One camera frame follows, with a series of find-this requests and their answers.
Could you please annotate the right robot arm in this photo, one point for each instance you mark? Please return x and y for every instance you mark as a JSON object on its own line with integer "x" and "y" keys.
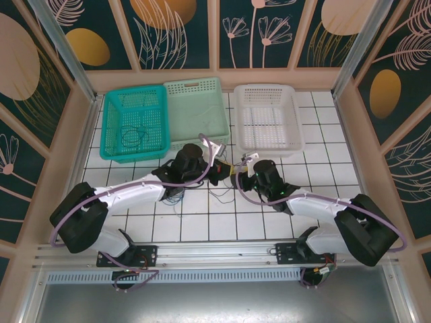
{"x": 316, "y": 207}

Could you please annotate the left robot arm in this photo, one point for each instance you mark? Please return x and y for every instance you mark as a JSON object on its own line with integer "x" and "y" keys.
{"x": 134, "y": 193}

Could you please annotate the pale green perforated basket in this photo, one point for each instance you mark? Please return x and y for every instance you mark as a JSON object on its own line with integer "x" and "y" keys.
{"x": 195, "y": 111}

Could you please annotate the white perforated basket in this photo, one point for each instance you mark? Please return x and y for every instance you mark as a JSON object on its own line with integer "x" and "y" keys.
{"x": 266, "y": 117}

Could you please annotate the teal perforated basket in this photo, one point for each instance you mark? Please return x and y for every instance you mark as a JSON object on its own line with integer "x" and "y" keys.
{"x": 134, "y": 134}

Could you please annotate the green circuit board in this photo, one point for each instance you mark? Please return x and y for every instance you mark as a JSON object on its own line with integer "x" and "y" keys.
{"x": 325, "y": 270}

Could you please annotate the grey metal panel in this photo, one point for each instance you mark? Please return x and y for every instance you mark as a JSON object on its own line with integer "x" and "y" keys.
{"x": 215, "y": 303}

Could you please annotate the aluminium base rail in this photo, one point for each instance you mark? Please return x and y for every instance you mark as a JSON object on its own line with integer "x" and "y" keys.
{"x": 215, "y": 252}

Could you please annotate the aluminium frame post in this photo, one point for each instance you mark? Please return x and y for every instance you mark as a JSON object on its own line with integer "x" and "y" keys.
{"x": 360, "y": 43}
{"x": 67, "y": 54}

